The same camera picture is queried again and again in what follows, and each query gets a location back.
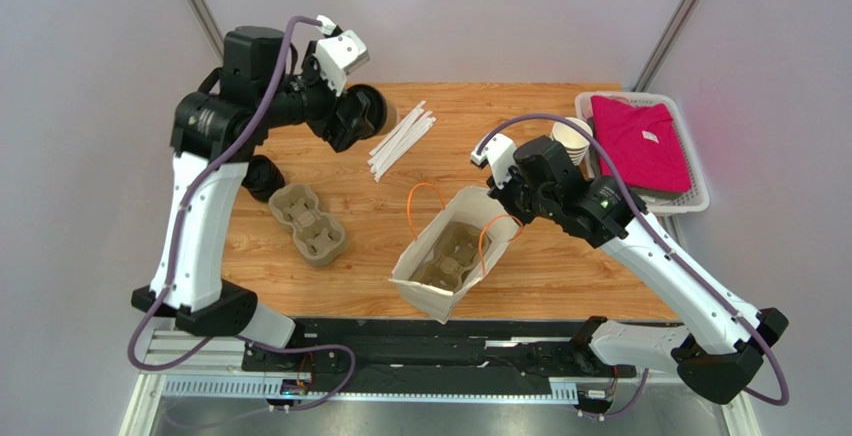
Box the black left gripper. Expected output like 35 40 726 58
258 42 374 152

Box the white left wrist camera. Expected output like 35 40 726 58
314 15 370 97

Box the stack of paper cups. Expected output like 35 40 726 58
550 122 590 166

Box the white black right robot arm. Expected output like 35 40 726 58
470 134 789 404

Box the white paper takeout bag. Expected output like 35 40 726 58
390 186 522 324

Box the white plastic laundry basket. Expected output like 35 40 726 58
575 91 709 216

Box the stack of black lids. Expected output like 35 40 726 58
241 155 286 203

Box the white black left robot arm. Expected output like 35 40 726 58
131 24 388 348

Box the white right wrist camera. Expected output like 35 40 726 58
470 134 516 189

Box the black plastic cup lid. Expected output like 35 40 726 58
344 84 387 144

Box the cardboard cup carrier tray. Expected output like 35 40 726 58
267 183 348 267

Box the cardboard cup carrier single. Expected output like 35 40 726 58
408 222 491 293

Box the pink folded t-shirt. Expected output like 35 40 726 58
591 96 692 192

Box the aluminium frame rail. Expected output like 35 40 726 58
119 329 761 436

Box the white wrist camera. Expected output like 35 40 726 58
314 15 370 97
470 134 516 189

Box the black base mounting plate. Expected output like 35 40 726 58
241 317 612 396

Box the white wrapped straws bundle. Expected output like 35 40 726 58
367 100 436 182

